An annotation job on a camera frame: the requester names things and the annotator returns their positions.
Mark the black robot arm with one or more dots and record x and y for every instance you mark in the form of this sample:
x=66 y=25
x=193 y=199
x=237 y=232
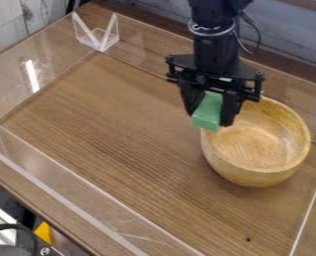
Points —
x=216 y=13

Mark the clear acrylic tray wall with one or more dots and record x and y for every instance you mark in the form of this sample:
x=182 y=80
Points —
x=105 y=227

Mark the yellow tag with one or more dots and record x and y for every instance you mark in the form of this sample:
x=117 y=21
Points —
x=43 y=232

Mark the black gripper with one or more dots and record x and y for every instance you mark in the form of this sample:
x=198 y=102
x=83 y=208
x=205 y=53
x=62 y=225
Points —
x=213 y=68

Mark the green rectangular block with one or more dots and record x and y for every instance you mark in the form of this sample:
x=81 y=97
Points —
x=206 y=116

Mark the clear acrylic corner bracket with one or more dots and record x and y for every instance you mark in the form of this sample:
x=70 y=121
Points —
x=99 y=39

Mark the brown wooden bowl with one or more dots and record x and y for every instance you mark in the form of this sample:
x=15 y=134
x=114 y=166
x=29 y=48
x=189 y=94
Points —
x=258 y=151

